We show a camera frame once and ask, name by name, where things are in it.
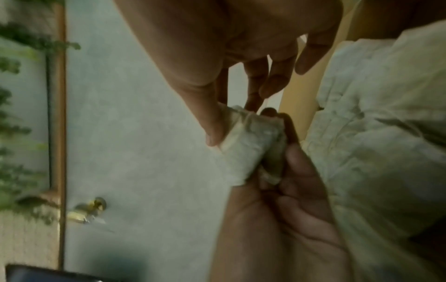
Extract person's right hand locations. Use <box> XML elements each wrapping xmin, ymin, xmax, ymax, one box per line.
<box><xmin>112</xmin><ymin>0</ymin><xmax>344</xmax><ymax>147</ymax></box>

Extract wooden window frame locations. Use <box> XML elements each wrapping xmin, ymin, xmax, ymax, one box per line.
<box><xmin>45</xmin><ymin>0</ymin><xmax>69</xmax><ymax>270</ymax></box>

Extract bunch of tea bags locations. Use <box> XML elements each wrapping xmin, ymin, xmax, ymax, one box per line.
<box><xmin>259</xmin><ymin>132</ymin><xmax>289</xmax><ymax>185</ymax></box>

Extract dark blue monitor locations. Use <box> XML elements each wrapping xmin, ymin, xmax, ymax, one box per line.
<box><xmin>5</xmin><ymin>263</ymin><xmax>105</xmax><ymax>282</ymax></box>

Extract person's left hand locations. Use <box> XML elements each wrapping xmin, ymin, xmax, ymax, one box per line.
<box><xmin>209</xmin><ymin>107</ymin><xmax>353</xmax><ymax>282</ymax></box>

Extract brown paper box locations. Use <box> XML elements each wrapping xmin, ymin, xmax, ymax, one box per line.
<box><xmin>278</xmin><ymin>0</ymin><xmax>446</xmax><ymax>265</ymax></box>

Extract rows of packed tea bags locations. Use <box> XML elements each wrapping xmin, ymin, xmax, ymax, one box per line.
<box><xmin>301</xmin><ymin>20</ymin><xmax>446</xmax><ymax>282</ymax></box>

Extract brass wall lamp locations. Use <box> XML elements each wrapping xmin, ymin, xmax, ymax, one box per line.
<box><xmin>66</xmin><ymin>197</ymin><xmax>108</xmax><ymax>225</ymax></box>

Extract green fern plants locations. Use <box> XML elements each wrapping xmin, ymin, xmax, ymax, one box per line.
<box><xmin>0</xmin><ymin>21</ymin><xmax>81</xmax><ymax>224</ymax></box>

